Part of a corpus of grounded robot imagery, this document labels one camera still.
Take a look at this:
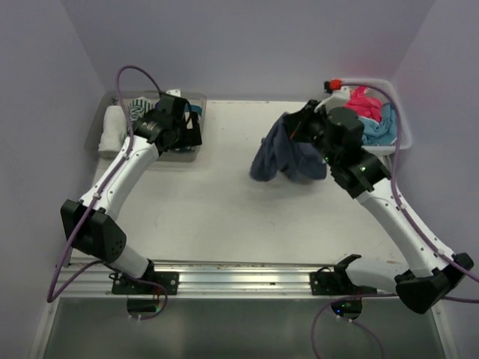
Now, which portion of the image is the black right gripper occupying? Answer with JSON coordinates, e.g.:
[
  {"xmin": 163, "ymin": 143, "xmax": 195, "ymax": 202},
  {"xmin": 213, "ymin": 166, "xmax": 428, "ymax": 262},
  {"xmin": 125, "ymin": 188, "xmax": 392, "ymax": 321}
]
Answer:
[{"xmin": 281, "ymin": 100, "xmax": 337, "ymax": 165}]

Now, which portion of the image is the dark grey towel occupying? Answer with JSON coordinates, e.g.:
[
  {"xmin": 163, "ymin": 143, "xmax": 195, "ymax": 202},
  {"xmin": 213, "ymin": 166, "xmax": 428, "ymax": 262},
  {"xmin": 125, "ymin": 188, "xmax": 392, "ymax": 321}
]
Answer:
[{"xmin": 249, "ymin": 113, "xmax": 327, "ymax": 183}]

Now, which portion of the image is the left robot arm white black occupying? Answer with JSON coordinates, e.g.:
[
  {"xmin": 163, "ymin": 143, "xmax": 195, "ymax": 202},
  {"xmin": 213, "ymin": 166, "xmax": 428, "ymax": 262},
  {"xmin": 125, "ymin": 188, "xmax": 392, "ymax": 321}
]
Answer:
[{"xmin": 61, "ymin": 109, "xmax": 202, "ymax": 294}]

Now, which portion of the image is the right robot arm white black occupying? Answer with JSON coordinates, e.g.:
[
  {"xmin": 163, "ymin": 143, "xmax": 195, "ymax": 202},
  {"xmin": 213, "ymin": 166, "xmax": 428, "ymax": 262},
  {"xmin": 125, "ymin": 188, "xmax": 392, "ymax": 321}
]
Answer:
[{"xmin": 284, "ymin": 100, "xmax": 474, "ymax": 314}]

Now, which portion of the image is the beige teal rolled towel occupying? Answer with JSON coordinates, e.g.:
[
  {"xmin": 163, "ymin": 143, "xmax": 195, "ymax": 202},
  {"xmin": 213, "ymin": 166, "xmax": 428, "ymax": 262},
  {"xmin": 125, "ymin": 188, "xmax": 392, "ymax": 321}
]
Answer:
[{"xmin": 185, "ymin": 102, "xmax": 203, "ymax": 124}]

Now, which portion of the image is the green striped rolled towel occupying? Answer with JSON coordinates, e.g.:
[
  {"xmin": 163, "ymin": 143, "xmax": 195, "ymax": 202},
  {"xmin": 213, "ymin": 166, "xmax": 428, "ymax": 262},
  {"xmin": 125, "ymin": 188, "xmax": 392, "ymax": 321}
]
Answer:
[{"xmin": 128, "ymin": 96, "xmax": 155, "ymax": 123}]

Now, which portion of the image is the pink object in basket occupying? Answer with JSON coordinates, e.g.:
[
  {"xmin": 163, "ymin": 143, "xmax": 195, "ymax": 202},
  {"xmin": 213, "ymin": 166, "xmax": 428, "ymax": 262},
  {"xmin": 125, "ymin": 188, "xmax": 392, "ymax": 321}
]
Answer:
[{"xmin": 344, "ymin": 86, "xmax": 382, "ymax": 123}]

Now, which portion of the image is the white rolled towel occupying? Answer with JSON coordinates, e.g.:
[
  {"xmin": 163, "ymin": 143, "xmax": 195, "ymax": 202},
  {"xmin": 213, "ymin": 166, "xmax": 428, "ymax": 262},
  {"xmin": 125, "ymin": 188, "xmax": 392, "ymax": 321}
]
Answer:
[{"xmin": 98, "ymin": 105, "xmax": 126, "ymax": 159}]

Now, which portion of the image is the light blue crumpled towel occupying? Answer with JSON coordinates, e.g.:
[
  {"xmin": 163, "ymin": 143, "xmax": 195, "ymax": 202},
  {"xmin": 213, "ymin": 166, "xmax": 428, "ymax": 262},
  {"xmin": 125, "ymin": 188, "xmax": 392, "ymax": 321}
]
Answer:
[{"xmin": 359, "ymin": 102, "xmax": 397, "ymax": 146}]

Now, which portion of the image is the clear plastic tray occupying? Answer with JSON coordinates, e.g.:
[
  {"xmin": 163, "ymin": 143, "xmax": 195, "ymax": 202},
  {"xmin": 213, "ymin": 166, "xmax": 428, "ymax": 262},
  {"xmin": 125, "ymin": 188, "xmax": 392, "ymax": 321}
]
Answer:
[{"xmin": 84, "ymin": 90, "xmax": 208, "ymax": 164}]

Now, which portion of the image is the white plastic laundry basket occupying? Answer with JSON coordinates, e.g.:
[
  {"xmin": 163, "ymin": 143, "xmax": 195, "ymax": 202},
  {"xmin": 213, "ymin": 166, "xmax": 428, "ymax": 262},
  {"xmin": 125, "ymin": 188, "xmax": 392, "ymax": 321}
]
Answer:
[{"xmin": 325, "ymin": 78, "xmax": 412, "ymax": 157}]

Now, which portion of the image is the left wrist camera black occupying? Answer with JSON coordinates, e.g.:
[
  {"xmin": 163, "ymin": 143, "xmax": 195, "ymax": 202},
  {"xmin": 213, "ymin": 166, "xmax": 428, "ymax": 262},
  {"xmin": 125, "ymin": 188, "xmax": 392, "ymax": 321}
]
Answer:
[{"xmin": 155, "ymin": 93, "xmax": 188, "ymax": 120}]

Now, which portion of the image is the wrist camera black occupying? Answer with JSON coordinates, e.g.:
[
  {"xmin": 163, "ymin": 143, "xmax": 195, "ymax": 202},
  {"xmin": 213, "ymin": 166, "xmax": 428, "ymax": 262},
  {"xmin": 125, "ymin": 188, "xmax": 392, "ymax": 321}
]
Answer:
[
  {"xmin": 155, "ymin": 93, "xmax": 188, "ymax": 120},
  {"xmin": 326, "ymin": 107, "xmax": 364, "ymax": 147}
]

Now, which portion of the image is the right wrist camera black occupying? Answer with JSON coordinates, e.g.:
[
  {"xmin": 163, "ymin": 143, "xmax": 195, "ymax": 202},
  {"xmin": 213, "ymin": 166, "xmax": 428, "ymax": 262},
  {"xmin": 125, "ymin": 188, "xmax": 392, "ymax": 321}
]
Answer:
[{"xmin": 326, "ymin": 107, "xmax": 364, "ymax": 147}]

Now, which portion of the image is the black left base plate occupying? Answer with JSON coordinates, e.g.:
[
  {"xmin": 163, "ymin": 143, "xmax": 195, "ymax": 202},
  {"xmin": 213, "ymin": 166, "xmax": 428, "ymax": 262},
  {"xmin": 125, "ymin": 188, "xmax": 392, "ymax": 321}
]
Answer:
[{"xmin": 109, "ymin": 271, "xmax": 180, "ymax": 295}]

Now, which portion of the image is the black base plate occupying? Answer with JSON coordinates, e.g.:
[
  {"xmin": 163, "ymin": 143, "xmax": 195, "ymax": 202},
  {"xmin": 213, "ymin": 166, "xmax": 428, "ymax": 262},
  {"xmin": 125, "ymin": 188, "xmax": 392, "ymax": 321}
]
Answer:
[
  {"xmin": 109, "ymin": 271, "xmax": 180, "ymax": 295},
  {"xmin": 309, "ymin": 271, "xmax": 378, "ymax": 296}
]

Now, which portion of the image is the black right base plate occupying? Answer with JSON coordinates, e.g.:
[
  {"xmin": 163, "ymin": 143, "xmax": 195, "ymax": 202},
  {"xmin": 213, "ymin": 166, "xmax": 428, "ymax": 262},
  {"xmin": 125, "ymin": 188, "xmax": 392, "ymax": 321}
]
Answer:
[{"xmin": 309, "ymin": 271, "xmax": 378, "ymax": 296}]

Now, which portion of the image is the aluminium mounting rail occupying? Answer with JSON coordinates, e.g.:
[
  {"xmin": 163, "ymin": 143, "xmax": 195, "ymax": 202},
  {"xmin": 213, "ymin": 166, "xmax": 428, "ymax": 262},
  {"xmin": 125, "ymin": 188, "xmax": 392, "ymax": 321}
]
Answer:
[{"xmin": 46, "ymin": 257, "xmax": 443, "ymax": 300}]

